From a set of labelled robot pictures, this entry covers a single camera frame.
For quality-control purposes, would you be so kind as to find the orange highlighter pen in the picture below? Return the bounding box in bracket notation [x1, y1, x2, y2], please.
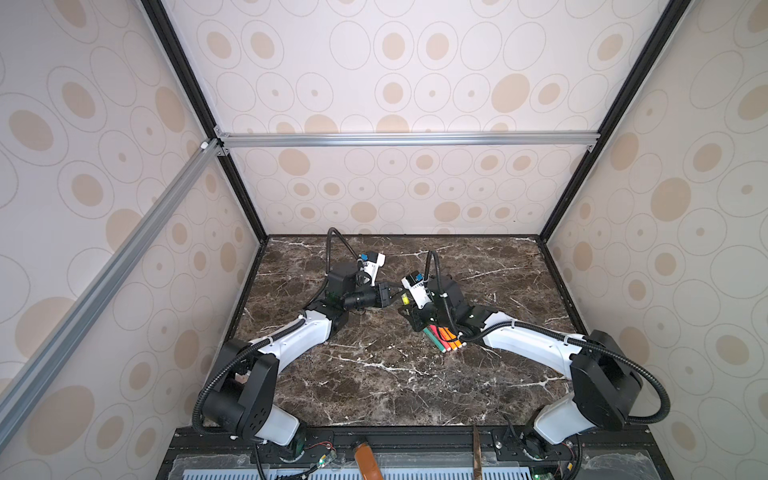
[444, 328, 463, 350]
[438, 327, 461, 350]

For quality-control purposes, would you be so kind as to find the green highlighter pen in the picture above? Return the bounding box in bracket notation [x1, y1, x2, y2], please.
[423, 326, 451, 353]

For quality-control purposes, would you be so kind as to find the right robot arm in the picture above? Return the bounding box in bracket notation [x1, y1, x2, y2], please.
[398, 294, 671, 457]

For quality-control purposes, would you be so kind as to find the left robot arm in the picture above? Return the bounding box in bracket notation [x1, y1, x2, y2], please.
[191, 282, 403, 447]

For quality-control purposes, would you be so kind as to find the thin wooden stick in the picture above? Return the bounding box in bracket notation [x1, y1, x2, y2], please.
[472, 425, 482, 480]

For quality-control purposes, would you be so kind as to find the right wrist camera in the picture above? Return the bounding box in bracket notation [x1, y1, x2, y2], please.
[401, 271, 432, 309]

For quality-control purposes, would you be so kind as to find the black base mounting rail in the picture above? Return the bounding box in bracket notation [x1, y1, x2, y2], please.
[161, 425, 661, 471]

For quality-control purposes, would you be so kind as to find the brown handle tool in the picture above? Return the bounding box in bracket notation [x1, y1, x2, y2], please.
[354, 442, 384, 480]

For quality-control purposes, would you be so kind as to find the horizontal aluminium rail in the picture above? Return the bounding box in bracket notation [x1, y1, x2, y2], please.
[221, 130, 600, 149]

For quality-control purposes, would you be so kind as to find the diagonal aluminium rail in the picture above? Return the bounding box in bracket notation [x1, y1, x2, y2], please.
[1, 138, 223, 448]

